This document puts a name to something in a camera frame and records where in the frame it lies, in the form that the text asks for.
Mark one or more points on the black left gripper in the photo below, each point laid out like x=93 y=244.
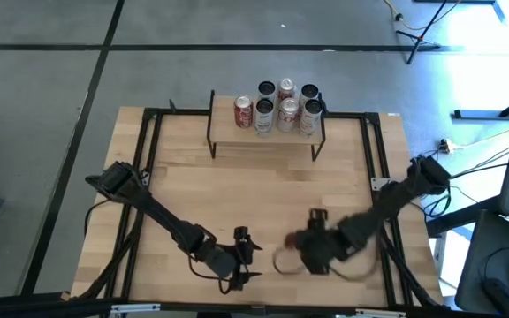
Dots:
x=242 y=258

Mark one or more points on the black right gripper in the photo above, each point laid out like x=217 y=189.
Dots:
x=323 y=247

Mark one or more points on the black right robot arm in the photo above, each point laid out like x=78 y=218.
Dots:
x=391 y=199

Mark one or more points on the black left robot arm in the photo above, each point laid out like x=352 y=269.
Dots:
x=161 y=216

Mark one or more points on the wooden shelf with black legs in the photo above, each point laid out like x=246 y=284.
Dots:
x=228 y=132

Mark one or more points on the silver mounting plate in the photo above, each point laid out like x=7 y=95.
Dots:
x=135 y=308
x=380 y=314

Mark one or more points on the black desk leg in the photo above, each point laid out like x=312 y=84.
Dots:
x=458 y=218

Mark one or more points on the small power adapter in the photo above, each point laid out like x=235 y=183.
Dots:
x=445 y=146

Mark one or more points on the grey desk surface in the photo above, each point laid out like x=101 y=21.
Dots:
x=480 y=265

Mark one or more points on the black computer mouse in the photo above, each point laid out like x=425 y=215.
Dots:
x=502 y=296

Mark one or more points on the black base beam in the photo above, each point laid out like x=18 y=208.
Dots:
x=38 y=309

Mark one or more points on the black desk foot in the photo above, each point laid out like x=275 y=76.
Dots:
x=484 y=113

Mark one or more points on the black tripod stand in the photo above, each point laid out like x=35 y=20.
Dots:
x=424 y=33

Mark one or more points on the silver corner bracket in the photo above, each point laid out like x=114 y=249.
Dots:
x=377 y=183

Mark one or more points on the black aluminium table frame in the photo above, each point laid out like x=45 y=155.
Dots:
x=371 y=146

